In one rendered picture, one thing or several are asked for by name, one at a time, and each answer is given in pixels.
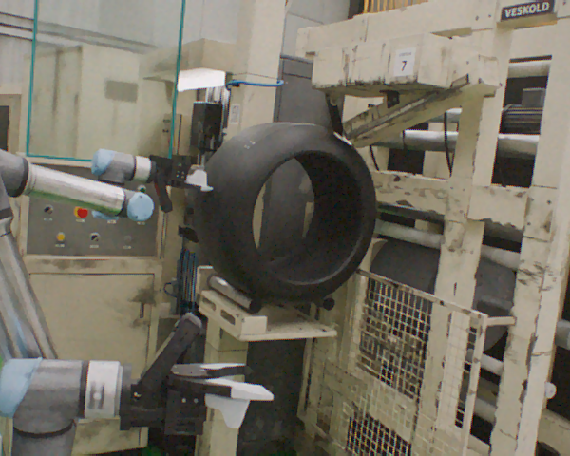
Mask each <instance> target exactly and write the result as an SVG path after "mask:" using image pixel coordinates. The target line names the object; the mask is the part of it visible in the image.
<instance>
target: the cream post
mask: <svg viewBox="0 0 570 456"><path fill-rule="evenodd" d="M285 3H286V0H240V1H239V11H238V21H237V39H236V50H235V60H234V69H233V79H237V81H244V82H249V83H257V84H266V85H276V84H277V74H278V66H279V57H280V49H281V39H282V30H283V21H284V11H285ZM275 101H276V87H262V86H252V85H239V87H232V89H231V99H230V107H229V118H228V127H227V137H226V141H228V140H229V139H230V138H232V137H233V136H235V135H236V134H237V133H238V132H240V131H242V130H245V129H247V128H249V127H252V126H255V125H258V124H267V123H271V122H272V119H273V110H275ZM232 104H239V113H238V123H237V124H230V117H231V106H232ZM264 191H265V183H264V185H263V187H262V189H261V191H260V193H259V195H258V197H257V200H256V207H255V212H254V220H253V228H254V238H255V243H256V247H257V250H258V245H259V237H260V227H261V218H262V209H263V200H264ZM248 344H249V341H241V342H239V341H238V340H237V339H235V338H234V337H233V336H232V335H231V334H229V333H228V332H227V331H225V330H224V329H223V328H222V327H221V326H220V325H219V324H217V323H216V322H215V321H213V320H211V319H210V318H208V322H207V333H206V342H205V351H204V360H203V364H239V365H246V362H247V352H248ZM237 441H238V427H237V429H231V428H230V427H227V426H226V424H225V421H224V418H223V415H222V412H221V411H220V410H219V409H216V408H209V407H208V406H207V415H206V421H204V424H203V433H202V436H197V440H196V448H195V456H236V450H237Z"/></svg>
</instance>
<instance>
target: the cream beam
mask: <svg viewBox="0 0 570 456"><path fill-rule="evenodd" d="M407 48H416V51H415V58H414V66H413V72H412V74H410V75H397V76H393V69H394V62H395V54H396V50H398V49H407ZM482 52H483V48H482V47H476V46H472V45H468V44H464V43H460V41H456V40H452V39H449V38H446V37H442V36H438V35H433V34H429V33H426V32H421V33H415V34H410V35H404V36H397V37H391V38H386V39H380V40H374V41H368V42H362V43H356V44H350V45H344V46H338V47H332V48H326V49H320V50H316V51H315V56H314V64H313V80H312V89H314V90H320V91H329V90H331V91H337V92H343V94H342V95H348V96H353V97H358V98H383V97H387V94H384V93H380V90H393V91H394V92H398V94H399V93H402V92H411V91H431V90H448V89H449V88H450V85H451V83H452V74H453V68H454V65H455V64H458V63H460V62H461V61H463V60H464V59H466V58H469V57H471V56H473V55H475V54H477V53H482Z"/></svg>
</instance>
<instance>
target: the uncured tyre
mask: <svg viewBox="0 0 570 456"><path fill-rule="evenodd" d="M242 133H248V134H242ZM250 140H255V141H256V144H255V145H253V146H252V147H251V148H250V149H249V150H246V149H241V148H242V147H244V146H246V145H247V144H248V142H249V141H250ZM291 159H296V160H297V161H298V162H299V163H300V164H301V165H302V167H303V168H304V170H306V171H307V173H308V176H309V178H310V180H311V182H312V186H313V193H314V211H313V219H312V223H311V225H310V228H309V230H308V232H307V234H306V235H305V237H304V238H303V239H302V240H301V241H300V243H299V244H298V245H297V246H296V247H295V248H294V249H293V250H292V251H291V252H290V253H289V254H287V255H286V256H283V257H281V258H279V259H276V260H272V261H268V262H264V261H263V260H262V258H261V256H260V254H259V252H258V250H257V246H256V243H255V238H254V228H253V220H254V212H255V207H256V202H257V197H258V195H259V193H260V191H261V189H262V187H263V185H264V183H265V182H266V180H267V179H269V177H270V176H271V174H272V173H273V172H275V171H276V170H277V168H278V167H279V166H280V165H282V164H283V163H285V162H287V161H289V160H291ZM203 171H204V172H205V173H206V186H208V187H213V188H214V189H213V190H210V191H208V192H205V191H199V190H196V195H195V201H194V222H195V229H196V233H197V238H198V241H199V245H200V248H201V250H202V251H203V253H204V255H205V257H206V259H207V260H208V262H209V263H210V265H211V266H213V268H214V269H215V270H216V272H217V273H218V274H219V275H220V276H222V277H223V278H224V279H225V280H227V281H228V282H230V283H231V284H233V285H235V286H237V287H238V288H240V289H241V290H244V291H245V292H247V293H249V294H251V295H253V296H255V297H256V298H257V299H259V300H261V301H264V302H267V303H270V304H276V305H283V306H296V305H304V304H310V303H313V302H315V301H318V300H320V299H323V298H325V296H327V295H329V294H331V293H332V292H334V291H336V290H338V289H339V288H340V287H341V286H343V285H344V284H345V283H346V282H347V281H348V280H349V279H350V278H351V277H352V275H353V274H354V273H355V272H356V270H357V269H358V266H359V265H360V263H361V262H362V260H363V258H364V256H365V254H366V253H367V252H368V250H369V248H370V246H371V242H372V239H373V234H374V230H375V225H376V218H377V198H376V191H375V186H374V182H373V179H372V176H371V171H370V169H369V167H368V165H367V164H366V163H365V162H364V160H363V158H362V157H361V155H360V154H359V153H358V152H357V150H356V149H355V148H354V147H353V146H352V145H349V143H348V142H346V141H344V140H342V139H341V138H339V137H338V136H337V135H335V134H334V133H333V131H331V130H330V129H328V128H325V127H323V126H319V125H316V124H310V123H262V124H258V125H255V126H252V127H249V128H247V129H245V130H242V131H240V132H238V133H237V134H236V135H235V136H233V137H232V138H230V139H229V140H228V141H226V142H225V143H224V145H223V146H222V147H221V148H220V149H219V150H218V151H217V152H216V153H215V155H214V156H213V157H211V158H210V160H209V161H208V163H207V164H206V165H205V167H204V169H203ZM207 195H211V199H210V203H209V202H206V199H207Z"/></svg>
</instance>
